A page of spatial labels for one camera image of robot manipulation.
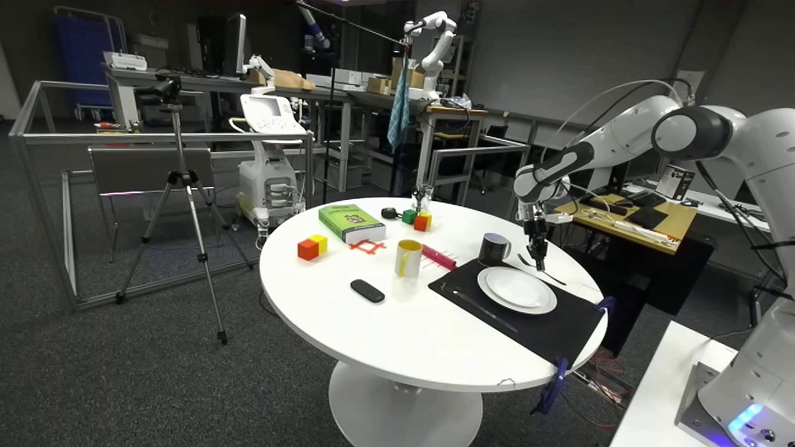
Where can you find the yellow white mug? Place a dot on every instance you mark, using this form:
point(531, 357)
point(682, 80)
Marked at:
point(408, 258)

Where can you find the red cube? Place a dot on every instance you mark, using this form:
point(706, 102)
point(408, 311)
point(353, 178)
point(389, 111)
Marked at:
point(308, 249)

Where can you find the dark mug white handle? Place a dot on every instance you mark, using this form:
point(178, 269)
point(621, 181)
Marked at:
point(495, 249)

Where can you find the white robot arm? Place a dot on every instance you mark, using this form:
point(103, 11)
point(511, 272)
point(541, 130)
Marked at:
point(750, 402)

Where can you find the black remote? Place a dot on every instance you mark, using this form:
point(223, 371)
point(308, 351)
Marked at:
point(367, 290)

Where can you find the yellow cube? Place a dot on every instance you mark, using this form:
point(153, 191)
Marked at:
point(322, 242)

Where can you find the pink marker bar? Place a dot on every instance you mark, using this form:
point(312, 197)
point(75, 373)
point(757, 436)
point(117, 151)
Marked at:
point(440, 258)

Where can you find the silver fork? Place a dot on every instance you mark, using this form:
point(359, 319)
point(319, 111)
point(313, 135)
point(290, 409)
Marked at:
point(541, 272)

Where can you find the green book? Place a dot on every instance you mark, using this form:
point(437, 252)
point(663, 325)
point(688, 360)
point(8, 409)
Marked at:
point(352, 224)

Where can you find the camera tripod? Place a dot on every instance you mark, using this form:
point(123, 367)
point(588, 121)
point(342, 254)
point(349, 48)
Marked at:
point(194, 191)

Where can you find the white medical cart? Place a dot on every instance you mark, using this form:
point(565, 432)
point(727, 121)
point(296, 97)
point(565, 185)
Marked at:
point(268, 185)

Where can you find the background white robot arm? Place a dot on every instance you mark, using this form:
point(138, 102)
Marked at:
point(444, 27)

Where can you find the green block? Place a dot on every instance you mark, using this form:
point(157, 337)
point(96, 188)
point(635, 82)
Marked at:
point(408, 216)

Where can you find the white plate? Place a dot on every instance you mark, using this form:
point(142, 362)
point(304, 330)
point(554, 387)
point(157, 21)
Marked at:
point(517, 290)

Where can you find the wooden side table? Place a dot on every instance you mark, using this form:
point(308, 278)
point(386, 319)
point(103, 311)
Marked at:
point(662, 226)

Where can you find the white robot base platform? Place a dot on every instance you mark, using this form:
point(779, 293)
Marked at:
point(650, 421)

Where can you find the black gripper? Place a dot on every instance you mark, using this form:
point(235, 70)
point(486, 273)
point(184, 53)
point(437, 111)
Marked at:
point(537, 226)

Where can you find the black table mat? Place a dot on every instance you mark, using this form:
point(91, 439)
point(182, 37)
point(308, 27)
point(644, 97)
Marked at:
point(554, 336)

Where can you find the orange square frame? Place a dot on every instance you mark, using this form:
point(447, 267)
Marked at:
point(368, 246)

